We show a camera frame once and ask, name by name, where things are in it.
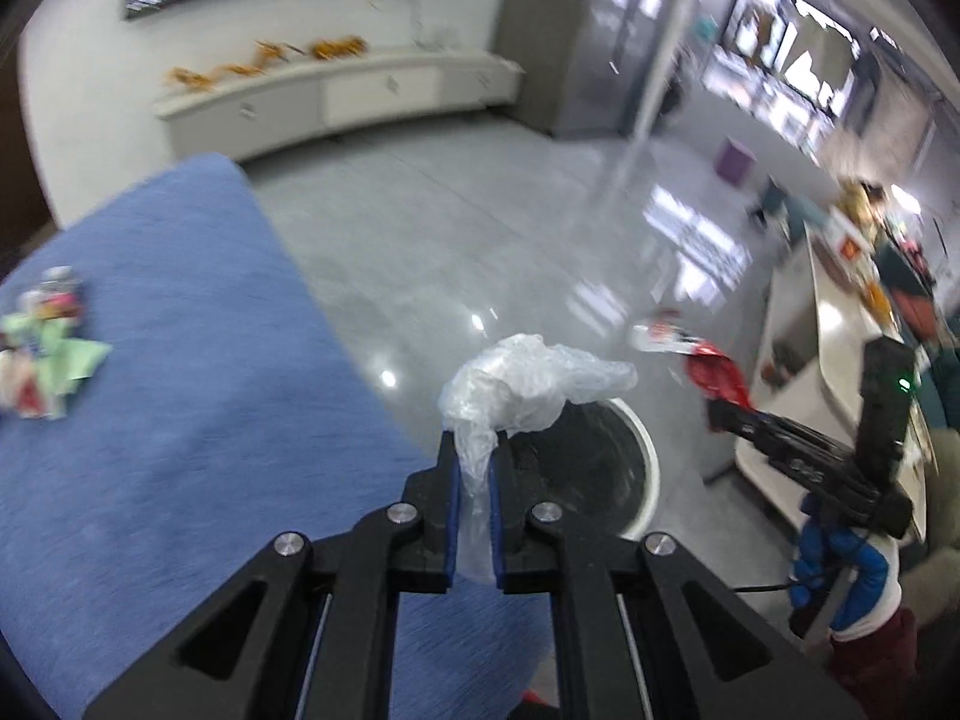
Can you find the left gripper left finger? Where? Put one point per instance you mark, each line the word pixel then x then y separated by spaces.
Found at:
pixel 307 627

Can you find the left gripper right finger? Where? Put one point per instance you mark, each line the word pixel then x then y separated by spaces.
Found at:
pixel 642 629

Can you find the clear plastic bag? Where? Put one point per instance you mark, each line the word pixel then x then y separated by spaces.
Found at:
pixel 519 385

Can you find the green paper wrapper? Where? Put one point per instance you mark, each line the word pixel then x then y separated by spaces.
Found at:
pixel 44 363

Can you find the red snack wrapper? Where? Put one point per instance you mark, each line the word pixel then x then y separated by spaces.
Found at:
pixel 719 379

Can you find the white round trash bin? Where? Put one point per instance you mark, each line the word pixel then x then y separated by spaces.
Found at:
pixel 598 460

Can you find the blue white gloved right hand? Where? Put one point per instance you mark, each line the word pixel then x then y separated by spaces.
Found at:
pixel 831 555

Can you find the white low table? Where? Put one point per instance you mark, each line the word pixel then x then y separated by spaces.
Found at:
pixel 814 317

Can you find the blue fluffy bed cover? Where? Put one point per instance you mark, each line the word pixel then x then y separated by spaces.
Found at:
pixel 226 412

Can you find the purple box on floor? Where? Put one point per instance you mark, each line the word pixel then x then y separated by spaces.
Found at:
pixel 734 162

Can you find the grey refrigerator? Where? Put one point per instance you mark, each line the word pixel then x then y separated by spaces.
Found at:
pixel 584 62

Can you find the white TV console cabinet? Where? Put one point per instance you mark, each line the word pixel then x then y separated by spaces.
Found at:
pixel 244 118

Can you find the golden dragon figurine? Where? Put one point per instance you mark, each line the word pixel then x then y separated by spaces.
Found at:
pixel 267 55

